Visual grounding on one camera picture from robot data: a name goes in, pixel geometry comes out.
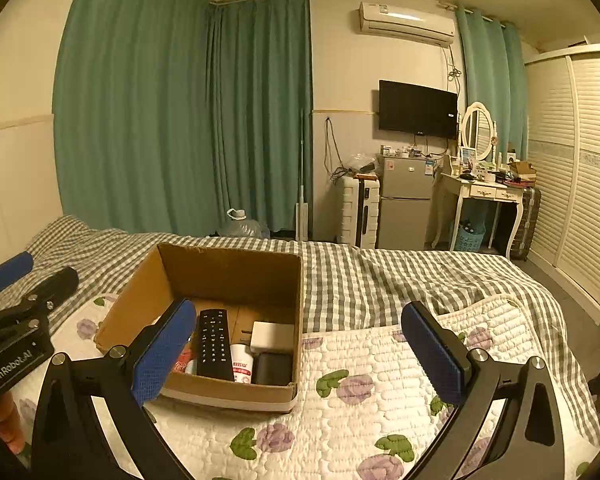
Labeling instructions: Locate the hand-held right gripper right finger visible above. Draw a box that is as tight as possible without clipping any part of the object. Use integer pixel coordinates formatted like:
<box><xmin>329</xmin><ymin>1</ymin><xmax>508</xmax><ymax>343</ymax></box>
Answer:
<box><xmin>401</xmin><ymin>301</ymin><xmax>593</xmax><ymax>480</ymax></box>

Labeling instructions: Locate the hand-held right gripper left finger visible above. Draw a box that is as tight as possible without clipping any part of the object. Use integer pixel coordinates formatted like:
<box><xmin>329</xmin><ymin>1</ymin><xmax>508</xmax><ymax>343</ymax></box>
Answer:
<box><xmin>30</xmin><ymin>298</ymin><xmax>198</xmax><ymax>480</ymax></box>

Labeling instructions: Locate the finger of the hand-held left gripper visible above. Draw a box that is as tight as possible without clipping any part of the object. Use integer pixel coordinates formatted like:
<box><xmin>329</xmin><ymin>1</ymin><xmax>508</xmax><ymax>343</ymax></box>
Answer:
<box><xmin>22</xmin><ymin>266</ymin><xmax>79</xmax><ymax>311</ymax></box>
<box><xmin>0</xmin><ymin>252</ymin><xmax>34</xmax><ymax>295</ymax></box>

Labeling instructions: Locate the black remote control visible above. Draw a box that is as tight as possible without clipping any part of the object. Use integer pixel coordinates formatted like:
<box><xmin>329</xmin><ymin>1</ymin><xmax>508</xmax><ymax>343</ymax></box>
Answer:
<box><xmin>196</xmin><ymin>309</ymin><xmax>236</xmax><ymax>377</ymax></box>

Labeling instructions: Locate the white bottle with red cap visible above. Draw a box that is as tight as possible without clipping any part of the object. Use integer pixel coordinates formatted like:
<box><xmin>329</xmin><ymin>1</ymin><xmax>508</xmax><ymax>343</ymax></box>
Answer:
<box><xmin>174</xmin><ymin>342</ymin><xmax>255</xmax><ymax>385</ymax></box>

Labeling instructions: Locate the brown cardboard box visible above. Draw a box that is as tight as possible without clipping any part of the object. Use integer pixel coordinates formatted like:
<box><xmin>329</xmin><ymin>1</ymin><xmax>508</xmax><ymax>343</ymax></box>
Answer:
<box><xmin>94</xmin><ymin>242</ymin><xmax>303</xmax><ymax>414</ymax></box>

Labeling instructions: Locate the white charger block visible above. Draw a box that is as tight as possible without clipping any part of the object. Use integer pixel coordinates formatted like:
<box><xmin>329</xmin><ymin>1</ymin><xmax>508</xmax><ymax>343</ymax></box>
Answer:
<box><xmin>250</xmin><ymin>321</ymin><xmax>296</xmax><ymax>355</ymax></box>

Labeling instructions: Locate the dark power bank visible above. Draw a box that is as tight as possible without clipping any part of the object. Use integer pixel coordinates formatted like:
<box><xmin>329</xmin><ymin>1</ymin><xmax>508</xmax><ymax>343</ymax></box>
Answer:
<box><xmin>254</xmin><ymin>352</ymin><xmax>295</xmax><ymax>386</ymax></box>

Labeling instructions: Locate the person's left hand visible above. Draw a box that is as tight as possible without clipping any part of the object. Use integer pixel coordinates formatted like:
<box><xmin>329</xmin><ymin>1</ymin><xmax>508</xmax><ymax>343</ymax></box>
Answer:
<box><xmin>0</xmin><ymin>387</ymin><xmax>27</xmax><ymax>456</ymax></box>

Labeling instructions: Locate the white floral quilt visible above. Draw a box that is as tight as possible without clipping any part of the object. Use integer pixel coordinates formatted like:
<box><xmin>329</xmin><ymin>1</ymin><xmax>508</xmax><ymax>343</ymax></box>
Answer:
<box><xmin>10</xmin><ymin>292</ymin><xmax>600</xmax><ymax>480</ymax></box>

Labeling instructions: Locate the blue basket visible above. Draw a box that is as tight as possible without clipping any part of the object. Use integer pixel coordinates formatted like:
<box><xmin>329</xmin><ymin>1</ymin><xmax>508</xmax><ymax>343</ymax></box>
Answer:
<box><xmin>455</xmin><ymin>220</ymin><xmax>486</xmax><ymax>252</ymax></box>

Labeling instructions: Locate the clear water jug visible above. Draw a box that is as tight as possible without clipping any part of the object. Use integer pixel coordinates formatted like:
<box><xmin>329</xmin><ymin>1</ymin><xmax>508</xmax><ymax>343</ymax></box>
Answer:
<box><xmin>217</xmin><ymin>208</ymin><xmax>271</xmax><ymax>239</ymax></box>

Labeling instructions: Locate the silver small fridge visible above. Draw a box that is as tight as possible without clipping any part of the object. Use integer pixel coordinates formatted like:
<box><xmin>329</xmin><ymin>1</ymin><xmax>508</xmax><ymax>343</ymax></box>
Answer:
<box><xmin>377</xmin><ymin>154</ymin><xmax>438</xmax><ymax>250</ymax></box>

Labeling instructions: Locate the dark suitcase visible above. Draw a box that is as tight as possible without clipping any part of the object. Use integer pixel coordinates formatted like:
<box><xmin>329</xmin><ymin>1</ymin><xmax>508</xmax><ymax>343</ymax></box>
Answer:
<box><xmin>510</xmin><ymin>186</ymin><xmax>542</xmax><ymax>261</ymax></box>

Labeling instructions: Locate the white suitcase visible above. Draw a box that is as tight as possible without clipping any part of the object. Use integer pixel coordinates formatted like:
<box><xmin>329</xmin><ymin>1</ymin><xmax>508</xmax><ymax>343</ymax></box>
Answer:
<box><xmin>337</xmin><ymin>176</ymin><xmax>381</xmax><ymax>247</ymax></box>

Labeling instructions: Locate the white dressing table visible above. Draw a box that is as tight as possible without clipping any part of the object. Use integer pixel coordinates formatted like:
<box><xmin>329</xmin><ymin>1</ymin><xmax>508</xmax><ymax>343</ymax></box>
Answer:
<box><xmin>432</xmin><ymin>170</ymin><xmax>526</xmax><ymax>256</ymax></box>

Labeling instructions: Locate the white flat mop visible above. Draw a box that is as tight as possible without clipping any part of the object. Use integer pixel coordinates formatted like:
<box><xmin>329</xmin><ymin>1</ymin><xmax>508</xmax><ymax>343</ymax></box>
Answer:
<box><xmin>294</xmin><ymin>107</ymin><xmax>311</xmax><ymax>241</ymax></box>

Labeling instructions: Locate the small brown box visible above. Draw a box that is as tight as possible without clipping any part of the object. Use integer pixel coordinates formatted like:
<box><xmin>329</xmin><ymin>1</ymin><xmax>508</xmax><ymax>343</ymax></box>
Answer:
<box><xmin>509</xmin><ymin>161</ymin><xmax>537</xmax><ymax>183</ymax></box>

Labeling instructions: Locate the clear plastic bag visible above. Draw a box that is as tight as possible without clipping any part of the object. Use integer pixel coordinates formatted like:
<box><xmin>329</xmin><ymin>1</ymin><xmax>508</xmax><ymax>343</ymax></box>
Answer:
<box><xmin>347</xmin><ymin>152</ymin><xmax>378</xmax><ymax>177</ymax></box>

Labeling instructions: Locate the oval white-framed mirror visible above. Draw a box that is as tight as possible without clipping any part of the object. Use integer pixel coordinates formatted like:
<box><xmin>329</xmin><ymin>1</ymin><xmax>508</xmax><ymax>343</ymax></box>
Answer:
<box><xmin>461</xmin><ymin>101</ymin><xmax>497</xmax><ymax>161</ymax></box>

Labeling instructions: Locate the white slatted wardrobe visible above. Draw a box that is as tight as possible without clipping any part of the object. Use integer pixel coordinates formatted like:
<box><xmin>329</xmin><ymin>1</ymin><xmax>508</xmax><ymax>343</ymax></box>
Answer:
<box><xmin>522</xmin><ymin>42</ymin><xmax>600</xmax><ymax>323</ymax></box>

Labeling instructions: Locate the light green curtain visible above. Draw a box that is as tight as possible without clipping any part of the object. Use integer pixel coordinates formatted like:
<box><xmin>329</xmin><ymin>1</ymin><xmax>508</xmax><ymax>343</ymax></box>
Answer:
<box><xmin>455</xmin><ymin>7</ymin><xmax>528</xmax><ymax>153</ymax></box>

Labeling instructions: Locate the white air conditioner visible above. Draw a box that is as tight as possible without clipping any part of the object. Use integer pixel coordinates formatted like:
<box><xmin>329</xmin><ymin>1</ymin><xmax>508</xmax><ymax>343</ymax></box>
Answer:
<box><xmin>358</xmin><ymin>1</ymin><xmax>456</xmax><ymax>47</ymax></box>

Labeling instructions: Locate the black wall cable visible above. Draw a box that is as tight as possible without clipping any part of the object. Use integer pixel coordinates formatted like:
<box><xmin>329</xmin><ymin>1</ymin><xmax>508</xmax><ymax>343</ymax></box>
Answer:
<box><xmin>325</xmin><ymin>117</ymin><xmax>348</xmax><ymax>181</ymax></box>

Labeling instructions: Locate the black wall television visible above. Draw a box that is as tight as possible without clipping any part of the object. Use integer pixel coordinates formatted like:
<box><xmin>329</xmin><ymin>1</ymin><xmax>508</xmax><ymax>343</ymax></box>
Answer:
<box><xmin>378</xmin><ymin>79</ymin><xmax>458</xmax><ymax>139</ymax></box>

